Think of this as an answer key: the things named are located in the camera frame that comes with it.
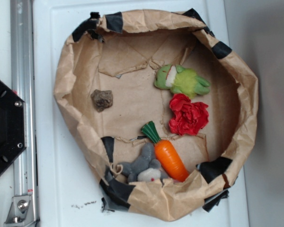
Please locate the grey plush mouse toy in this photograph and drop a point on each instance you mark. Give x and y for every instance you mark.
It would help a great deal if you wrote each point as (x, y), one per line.
(145, 168)

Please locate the aluminium extrusion rail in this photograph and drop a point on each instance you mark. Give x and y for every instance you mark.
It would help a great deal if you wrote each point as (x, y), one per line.
(22, 65)

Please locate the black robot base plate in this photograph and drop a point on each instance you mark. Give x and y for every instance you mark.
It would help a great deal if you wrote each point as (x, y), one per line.
(12, 127)

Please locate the orange plastic toy carrot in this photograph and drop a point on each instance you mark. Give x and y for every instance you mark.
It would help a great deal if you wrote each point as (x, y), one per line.
(166, 153)

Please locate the green plush frog toy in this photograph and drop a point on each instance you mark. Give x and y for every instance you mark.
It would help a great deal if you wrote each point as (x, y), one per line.
(180, 80)

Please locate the brown paper bag bin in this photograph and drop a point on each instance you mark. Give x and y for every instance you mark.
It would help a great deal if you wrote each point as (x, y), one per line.
(122, 52)

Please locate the red crumpled fabric flower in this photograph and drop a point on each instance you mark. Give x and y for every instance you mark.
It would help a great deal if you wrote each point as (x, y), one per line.
(188, 117)

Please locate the metal corner bracket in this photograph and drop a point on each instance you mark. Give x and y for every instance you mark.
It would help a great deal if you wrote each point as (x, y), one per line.
(20, 213)

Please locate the brown grey rock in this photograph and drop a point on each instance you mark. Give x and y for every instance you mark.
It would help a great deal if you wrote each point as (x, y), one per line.
(102, 99)

